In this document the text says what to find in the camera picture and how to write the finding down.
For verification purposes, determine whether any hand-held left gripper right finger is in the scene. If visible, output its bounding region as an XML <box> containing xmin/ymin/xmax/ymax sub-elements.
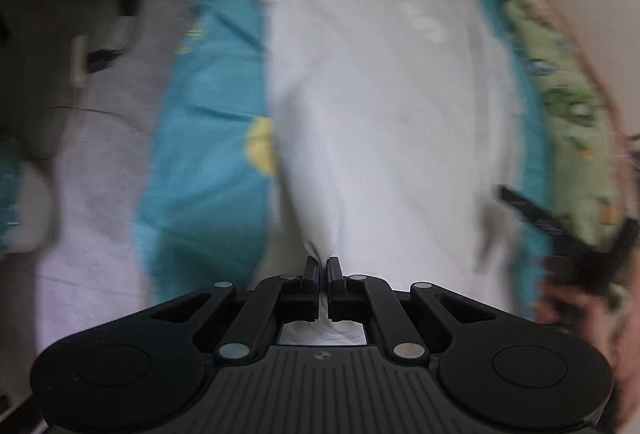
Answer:
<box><xmin>325</xmin><ymin>256</ymin><xmax>495</xmax><ymax>361</ymax></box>

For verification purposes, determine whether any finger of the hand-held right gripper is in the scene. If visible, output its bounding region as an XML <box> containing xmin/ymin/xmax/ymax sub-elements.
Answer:
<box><xmin>499</xmin><ymin>185</ymin><xmax>571</xmax><ymax>241</ymax></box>

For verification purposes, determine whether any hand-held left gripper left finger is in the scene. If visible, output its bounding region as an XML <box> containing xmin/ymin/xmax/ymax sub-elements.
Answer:
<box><xmin>149</xmin><ymin>256</ymin><xmax>321</xmax><ymax>361</ymax></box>

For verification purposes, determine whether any white garment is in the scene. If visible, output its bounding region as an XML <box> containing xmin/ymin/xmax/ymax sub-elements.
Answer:
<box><xmin>202</xmin><ymin>0</ymin><xmax>532</xmax><ymax>348</ymax></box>

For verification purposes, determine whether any person's right hand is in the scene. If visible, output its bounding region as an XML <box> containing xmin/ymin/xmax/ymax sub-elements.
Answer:
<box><xmin>536</xmin><ymin>281</ymin><xmax>640</xmax><ymax>365</ymax></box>

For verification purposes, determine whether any green printed quilt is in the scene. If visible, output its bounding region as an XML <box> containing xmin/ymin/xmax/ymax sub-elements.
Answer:
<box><xmin>492</xmin><ymin>0</ymin><xmax>640</xmax><ymax>301</ymax></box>

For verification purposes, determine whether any teal printed bed sheet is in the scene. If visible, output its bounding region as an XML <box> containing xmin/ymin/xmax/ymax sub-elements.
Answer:
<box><xmin>132</xmin><ymin>0</ymin><xmax>557</xmax><ymax>311</ymax></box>

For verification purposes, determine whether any pale lavender cloth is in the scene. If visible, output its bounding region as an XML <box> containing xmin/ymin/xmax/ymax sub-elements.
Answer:
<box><xmin>34</xmin><ymin>111</ymin><xmax>168</xmax><ymax>352</ymax></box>

